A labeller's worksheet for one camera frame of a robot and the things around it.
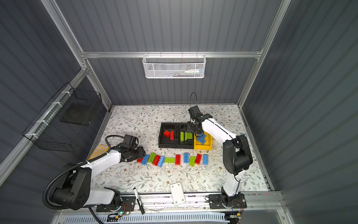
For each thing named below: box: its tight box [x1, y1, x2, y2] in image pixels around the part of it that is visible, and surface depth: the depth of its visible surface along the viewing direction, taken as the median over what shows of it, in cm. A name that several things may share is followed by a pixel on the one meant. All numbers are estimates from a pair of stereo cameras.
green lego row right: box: [189, 155, 196, 167], surface depth 91 cm
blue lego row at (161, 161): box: [157, 155, 165, 168], surface depth 88 cm
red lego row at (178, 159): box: [175, 154, 182, 166], surface depth 91 cm
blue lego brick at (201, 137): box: [196, 133, 207, 142], surface depth 98 cm
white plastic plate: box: [170, 182, 186, 207], surface depth 77 cm
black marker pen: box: [133, 187, 145, 215], surface depth 75 cm
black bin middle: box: [176, 122, 195, 150], surface depth 100 cm
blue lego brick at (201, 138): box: [196, 133, 207, 145], surface depth 98 cm
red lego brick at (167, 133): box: [163, 129, 171, 138], surface depth 101 cm
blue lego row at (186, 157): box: [183, 152, 190, 164], surface depth 92 cm
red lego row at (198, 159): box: [194, 153, 202, 165], surface depth 91 cm
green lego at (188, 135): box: [184, 131, 193, 141], surface depth 101 cm
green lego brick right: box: [179, 131, 185, 142], surface depth 101 cm
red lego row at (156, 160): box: [152, 154, 161, 167], surface depth 90 cm
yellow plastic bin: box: [193, 131, 214, 151], surface depth 93 cm
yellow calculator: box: [88, 144, 110, 161], surface depth 95 cm
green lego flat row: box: [164, 157, 175, 164], surface depth 91 cm
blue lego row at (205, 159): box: [202, 154, 209, 166], surface depth 90 cm
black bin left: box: [158, 122, 178, 149], surface depth 101 cm
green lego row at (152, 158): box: [147, 152, 157, 164], surface depth 91 cm
